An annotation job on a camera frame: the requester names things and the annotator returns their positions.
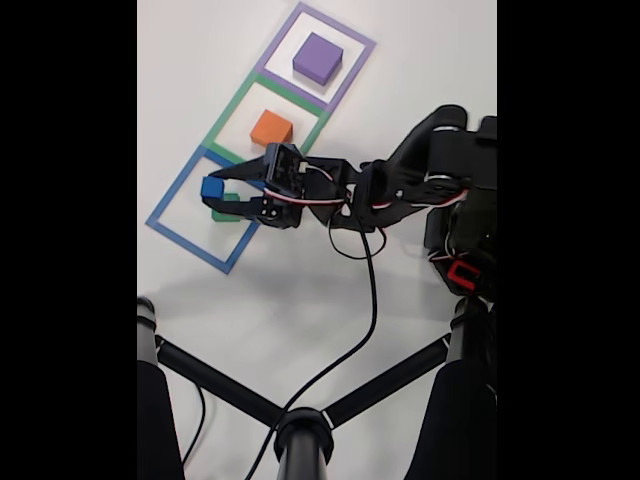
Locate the black tripod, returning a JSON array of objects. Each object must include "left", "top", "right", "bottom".
[{"left": 137, "top": 295, "right": 498, "bottom": 480}]

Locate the green square frame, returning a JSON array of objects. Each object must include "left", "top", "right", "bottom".
[{"left": 202, "top": 69, "right": 331, "bottom": 166}]

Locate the thick black camera cable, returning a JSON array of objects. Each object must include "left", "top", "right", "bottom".
[{"left": 244, "top": 224, "right": 378, "bottom": 480}]

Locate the green cube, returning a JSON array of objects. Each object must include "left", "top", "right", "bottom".
[{"left": 211, "top": 192, "right": 244, "bottom": 224}]

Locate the red white servo wire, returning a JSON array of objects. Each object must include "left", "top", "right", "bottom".
[
  {"left": 428, "top": 248, "right": 472, "bottom": 265},
  {"left": 262, "top": 162, "right": 471, "bottom": 260}
]

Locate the blue square frame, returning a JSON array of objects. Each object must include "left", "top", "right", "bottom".
[{"left": 144, "top": 144, "right": 274, "bottom": 275}]

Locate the purple square frame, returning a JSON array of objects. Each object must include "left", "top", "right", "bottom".
[{"left": 255, "top": 0, "right": 377, "bottom": 112}]

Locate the thin black cable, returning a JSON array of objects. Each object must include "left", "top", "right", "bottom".
[{"left": 180, "top": 384, "right": 207, "bottom": 466}]

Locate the red table clamp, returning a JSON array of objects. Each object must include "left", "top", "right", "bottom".
[{"left": 446, "top": 259, "right": 482, "bottom": 292}]

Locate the orange cube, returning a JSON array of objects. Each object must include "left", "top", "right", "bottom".
[{"left": 250, "top": 109, "right": 294, "bottom": 150}]

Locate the large purple cube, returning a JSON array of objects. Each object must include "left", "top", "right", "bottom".
[{"left": 292, "top": 31, "right": 345, "bottom": 87}]

